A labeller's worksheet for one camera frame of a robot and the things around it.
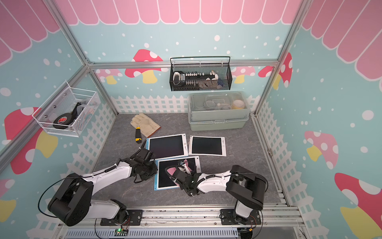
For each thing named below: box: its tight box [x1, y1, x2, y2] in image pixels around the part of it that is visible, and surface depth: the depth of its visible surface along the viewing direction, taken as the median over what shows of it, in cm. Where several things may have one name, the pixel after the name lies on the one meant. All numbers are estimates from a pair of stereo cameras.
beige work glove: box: [130, 113, 161, 138], surface depth 115 cm
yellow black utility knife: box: [135, 125, 142, 144], surface depth 108 cm
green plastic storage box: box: [188, 91, 251, 131], surface depth 102 cm
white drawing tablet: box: [188, 135, 227, 157], surface depth 104 cm
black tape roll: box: [52, 113, 73, 130], surface depth 70 cm
